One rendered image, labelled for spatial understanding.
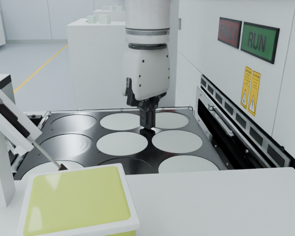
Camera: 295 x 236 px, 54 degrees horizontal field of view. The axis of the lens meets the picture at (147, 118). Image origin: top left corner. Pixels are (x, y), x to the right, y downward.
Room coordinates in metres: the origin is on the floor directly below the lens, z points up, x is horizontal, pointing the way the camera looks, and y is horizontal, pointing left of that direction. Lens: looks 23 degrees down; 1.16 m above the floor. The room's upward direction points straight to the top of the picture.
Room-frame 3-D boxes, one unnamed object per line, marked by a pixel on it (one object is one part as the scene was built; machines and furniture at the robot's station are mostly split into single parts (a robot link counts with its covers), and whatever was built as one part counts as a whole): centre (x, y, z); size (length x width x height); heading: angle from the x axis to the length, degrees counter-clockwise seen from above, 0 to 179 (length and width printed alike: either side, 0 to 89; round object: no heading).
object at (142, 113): (0.56, 0.01, 0.94); 0.03 x 0.03 x 0.07; 46
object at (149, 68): (0.57, 0.00, 1.03); 0.10 x 0.07 x 0.11; 136
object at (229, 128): (0.54, -0.16, 0.89); 0.44 x 0.02 x 0.10; 5
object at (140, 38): (0.57, 0.00, 1.09); 0.09 x 0.08 x 0.03; 136
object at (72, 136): (0.51, 0.05, 0.90); 0.34 x 0.34 x 0.01; 5
